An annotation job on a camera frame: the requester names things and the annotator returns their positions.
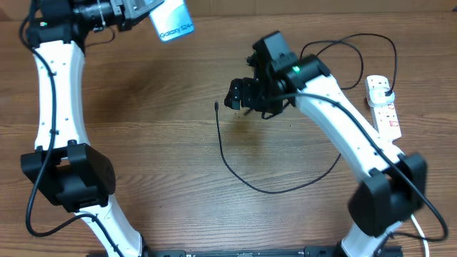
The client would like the smartphone with blue screen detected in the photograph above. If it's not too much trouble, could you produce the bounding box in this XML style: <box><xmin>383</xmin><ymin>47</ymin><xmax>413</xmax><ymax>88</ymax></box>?
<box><xmin>149</xmin><ymin>0</ymin><xmax>195</xmax><ymax>43</ymax></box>

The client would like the black USB charging cable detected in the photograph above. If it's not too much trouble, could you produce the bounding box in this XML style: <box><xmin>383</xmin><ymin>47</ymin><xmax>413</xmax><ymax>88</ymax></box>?
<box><xmin>214</xmin><ymin>32</ymin><xmax>398</xmax><ymax>196</ymax></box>

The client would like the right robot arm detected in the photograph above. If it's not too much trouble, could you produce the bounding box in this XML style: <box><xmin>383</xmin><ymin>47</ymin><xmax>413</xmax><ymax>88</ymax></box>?
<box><xmin>224</xmin><ymin>31</ymin><xmax>427</xmax><ymax>256</ymax></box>

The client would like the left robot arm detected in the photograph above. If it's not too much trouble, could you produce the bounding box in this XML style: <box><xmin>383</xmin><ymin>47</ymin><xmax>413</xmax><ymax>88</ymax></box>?
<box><xmin>19</xmin><ymin>0</ymin><xmax>159</xmax><ymax>256</ymax></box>

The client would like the white power strip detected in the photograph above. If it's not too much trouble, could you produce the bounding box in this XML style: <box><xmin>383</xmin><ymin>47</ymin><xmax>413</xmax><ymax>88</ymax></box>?
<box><xmin>364</xmin><ymin>75</ymin><xmax>402</xmax><ymax>141</ymax></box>

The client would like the white USB wall charger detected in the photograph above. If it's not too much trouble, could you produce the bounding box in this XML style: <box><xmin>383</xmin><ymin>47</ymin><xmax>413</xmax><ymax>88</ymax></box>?
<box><xmin>367</xmin><ymin>88</ymin><xmax>395</xmax><ymax>108</ymax></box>

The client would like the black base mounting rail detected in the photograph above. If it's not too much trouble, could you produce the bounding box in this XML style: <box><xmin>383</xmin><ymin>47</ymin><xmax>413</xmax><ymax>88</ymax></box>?
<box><xmin>149</xmin><ymin>246</ymin><xmax>335</xmax><ymax>257</ymax></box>

